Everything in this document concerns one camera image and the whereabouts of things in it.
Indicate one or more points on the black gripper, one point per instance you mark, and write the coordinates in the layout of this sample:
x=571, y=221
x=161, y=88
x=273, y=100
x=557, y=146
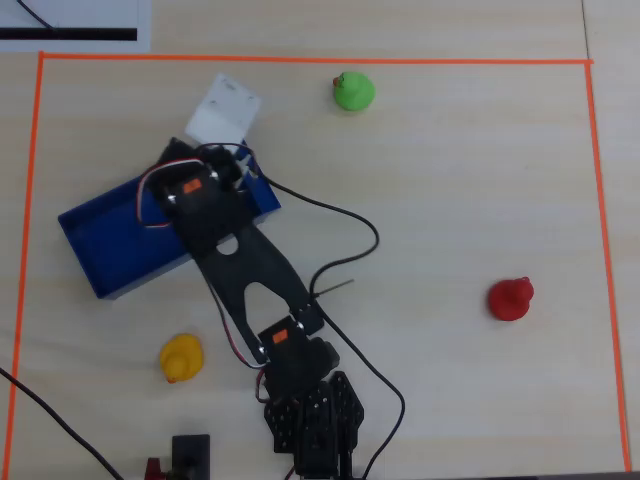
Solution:
x=226, y=168

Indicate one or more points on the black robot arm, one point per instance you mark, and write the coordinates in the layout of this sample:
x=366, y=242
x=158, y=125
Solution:
x=260, y=270

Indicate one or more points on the blue plastic box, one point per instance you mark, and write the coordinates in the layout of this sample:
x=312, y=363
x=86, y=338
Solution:
x=115, y=240

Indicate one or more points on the green rubber duck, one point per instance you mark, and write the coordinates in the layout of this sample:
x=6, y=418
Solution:
x=354, y=91

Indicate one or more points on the yellow rubber duck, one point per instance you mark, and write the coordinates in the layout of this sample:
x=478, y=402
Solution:
x=181, y=358

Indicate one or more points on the red rubber duck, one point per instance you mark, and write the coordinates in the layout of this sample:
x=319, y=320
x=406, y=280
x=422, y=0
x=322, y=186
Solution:
x=510, y=299

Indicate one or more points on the paper with black bar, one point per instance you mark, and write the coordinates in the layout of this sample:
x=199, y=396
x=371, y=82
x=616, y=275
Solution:
x=75, y=30

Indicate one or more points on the orange tape strip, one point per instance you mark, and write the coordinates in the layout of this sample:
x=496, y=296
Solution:
x=320, y=60
x=607, y=270
x=25, y=250

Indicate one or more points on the small black block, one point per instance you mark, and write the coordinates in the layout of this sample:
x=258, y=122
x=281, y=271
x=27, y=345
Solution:
x=190, y=457

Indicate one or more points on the red clamp knob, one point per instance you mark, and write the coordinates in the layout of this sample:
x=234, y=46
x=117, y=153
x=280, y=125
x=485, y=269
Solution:
x=152, y=470

